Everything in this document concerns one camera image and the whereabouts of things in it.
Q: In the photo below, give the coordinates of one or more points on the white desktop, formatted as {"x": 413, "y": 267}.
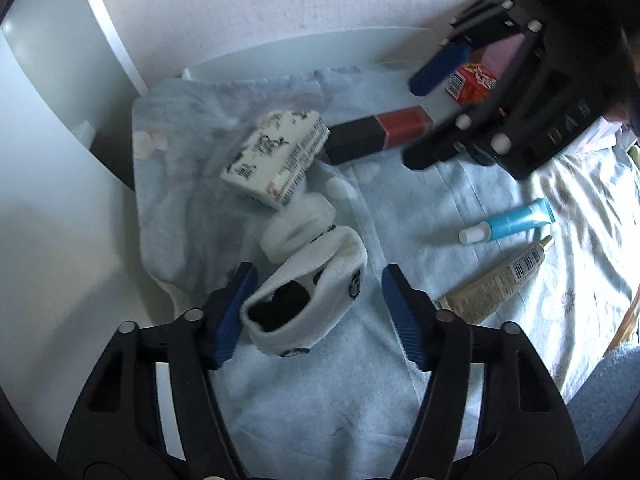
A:
{"x": 300, "y": 50}

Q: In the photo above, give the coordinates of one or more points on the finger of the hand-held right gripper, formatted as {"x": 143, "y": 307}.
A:
{"x": 440, "y": 147}
{"x": 440, "y": 67}

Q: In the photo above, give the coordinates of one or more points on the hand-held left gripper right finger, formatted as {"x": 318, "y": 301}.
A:
{"x": 402, "y": 315}

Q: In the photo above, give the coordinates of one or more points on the blue tube with white cap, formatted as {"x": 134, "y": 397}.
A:
{"x": 515, "y": 222}

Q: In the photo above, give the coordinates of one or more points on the red snack box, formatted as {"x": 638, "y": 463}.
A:
{"x": 470, "y": 87}

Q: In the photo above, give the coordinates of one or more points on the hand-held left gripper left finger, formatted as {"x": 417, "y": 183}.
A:
{"x": 232, "y": 320}

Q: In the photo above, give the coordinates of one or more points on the blue terry towel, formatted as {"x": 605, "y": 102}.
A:
{"x": 600, "y": 390}

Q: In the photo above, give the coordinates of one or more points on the long red black cosmetics box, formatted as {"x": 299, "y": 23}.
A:
{"x": 370, "y": 132}

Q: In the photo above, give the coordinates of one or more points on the pale blue floral cloth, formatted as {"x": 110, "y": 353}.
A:
{"x": 390, "y": 200}

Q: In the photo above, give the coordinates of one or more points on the white cabinet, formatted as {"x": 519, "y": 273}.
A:
{"x": 50, "y": 160}

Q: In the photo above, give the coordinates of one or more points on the white box with black pattern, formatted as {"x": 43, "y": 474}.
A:
{"x": 270, "y": 155}

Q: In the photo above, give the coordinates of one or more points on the beige tube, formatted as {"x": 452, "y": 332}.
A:
{"x": 500, "y": 280}

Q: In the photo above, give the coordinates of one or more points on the white patterned sock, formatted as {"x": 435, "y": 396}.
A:
{"x": 295, "y": 225}
{"x": 330, "y": 265}

